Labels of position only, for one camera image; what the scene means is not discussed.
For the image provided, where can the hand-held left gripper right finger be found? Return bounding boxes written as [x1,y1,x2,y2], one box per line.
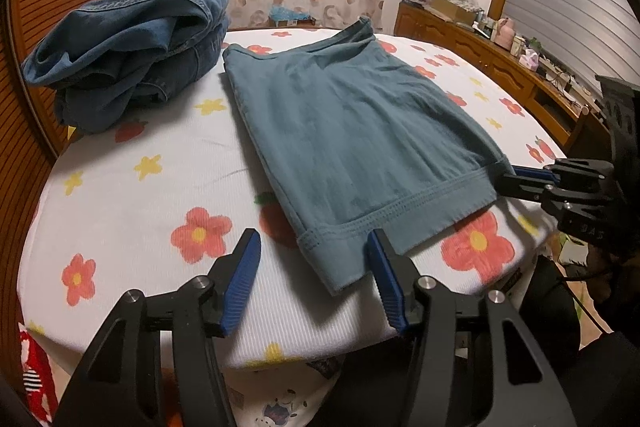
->
[365,228,581,427]

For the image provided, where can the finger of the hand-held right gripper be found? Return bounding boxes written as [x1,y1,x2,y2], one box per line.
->
[499,173,551,206]
[510,164,563,185]

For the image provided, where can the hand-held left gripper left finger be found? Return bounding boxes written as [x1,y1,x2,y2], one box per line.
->
[52,228,262,427]

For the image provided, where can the teal short pants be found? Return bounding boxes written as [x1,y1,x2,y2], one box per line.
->
[220,18,513,295]

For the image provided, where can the white power strip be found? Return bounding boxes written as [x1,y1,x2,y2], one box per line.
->
[540,57,601,108]

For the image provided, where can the white floral sheet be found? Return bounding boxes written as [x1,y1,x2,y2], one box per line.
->
[15,29,571,370]

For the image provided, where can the cartoon printed cloth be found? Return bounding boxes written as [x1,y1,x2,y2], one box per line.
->
[220,352,351,427]

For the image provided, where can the pink thermos jug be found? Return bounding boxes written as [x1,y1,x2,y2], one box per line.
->
[492,18,517,48]

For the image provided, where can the wooden sideboard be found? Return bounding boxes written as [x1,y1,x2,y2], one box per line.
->
[394,2,608,148]

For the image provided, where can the open cardboard box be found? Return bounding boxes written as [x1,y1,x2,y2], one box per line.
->
[430,0,478,25]

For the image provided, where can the red patterned cloth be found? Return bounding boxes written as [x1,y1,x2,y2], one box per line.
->
[17,322,58,418]

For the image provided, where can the blue denim jeans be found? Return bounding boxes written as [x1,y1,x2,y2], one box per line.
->
[21,0,232,135]

